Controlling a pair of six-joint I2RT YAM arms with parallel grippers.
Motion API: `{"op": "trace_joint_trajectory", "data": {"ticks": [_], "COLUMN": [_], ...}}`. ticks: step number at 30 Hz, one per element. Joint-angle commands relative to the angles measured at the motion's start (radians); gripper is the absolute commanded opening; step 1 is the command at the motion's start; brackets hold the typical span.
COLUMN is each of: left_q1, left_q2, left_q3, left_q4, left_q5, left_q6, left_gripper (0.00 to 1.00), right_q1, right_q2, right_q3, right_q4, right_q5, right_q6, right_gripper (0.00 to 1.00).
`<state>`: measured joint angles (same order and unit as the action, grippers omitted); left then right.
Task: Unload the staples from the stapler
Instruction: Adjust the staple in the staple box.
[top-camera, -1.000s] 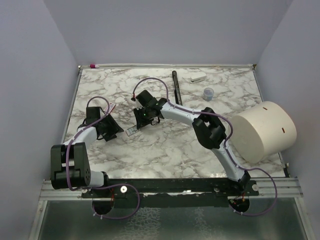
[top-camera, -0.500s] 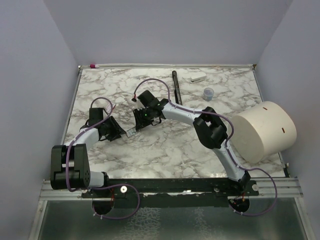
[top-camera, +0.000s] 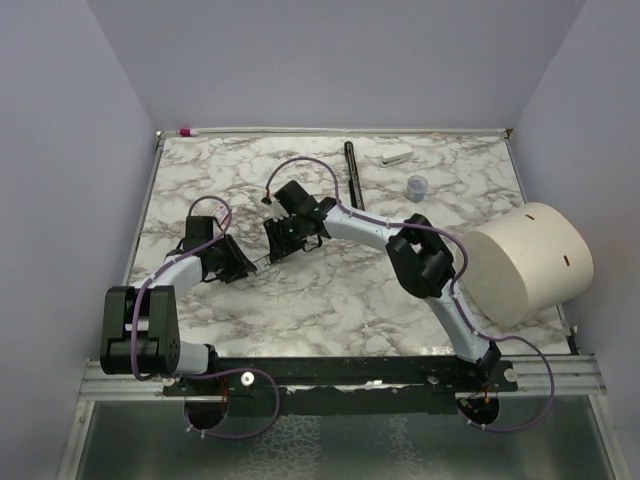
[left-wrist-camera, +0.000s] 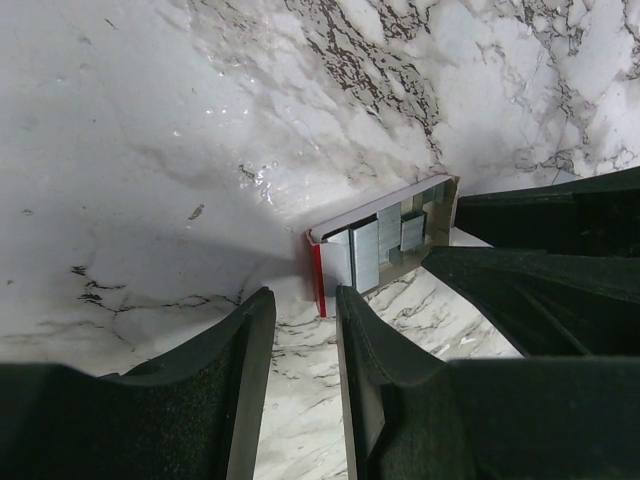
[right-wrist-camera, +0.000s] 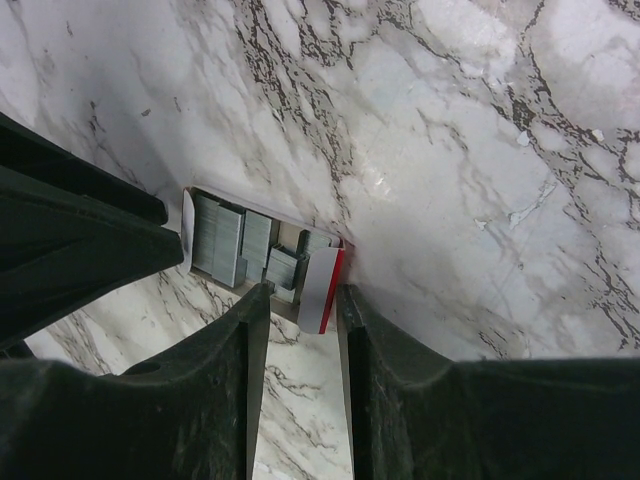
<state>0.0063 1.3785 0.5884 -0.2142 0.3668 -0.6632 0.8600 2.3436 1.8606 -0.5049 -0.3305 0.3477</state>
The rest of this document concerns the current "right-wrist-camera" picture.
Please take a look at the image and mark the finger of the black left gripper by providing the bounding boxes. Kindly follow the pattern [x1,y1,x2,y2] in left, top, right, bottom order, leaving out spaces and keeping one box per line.
[1,168,183,347]
[1,114,168,225]

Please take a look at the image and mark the staple box tray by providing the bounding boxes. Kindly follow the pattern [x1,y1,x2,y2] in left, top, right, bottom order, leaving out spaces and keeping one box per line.
[180,186,346,335]

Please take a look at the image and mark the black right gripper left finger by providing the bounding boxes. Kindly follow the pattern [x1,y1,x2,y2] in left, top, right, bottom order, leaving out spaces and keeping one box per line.
[1,284,270,479]

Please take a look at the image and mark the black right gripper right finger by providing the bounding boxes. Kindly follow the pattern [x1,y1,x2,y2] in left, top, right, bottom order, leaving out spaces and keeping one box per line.
[336,285,639,479]

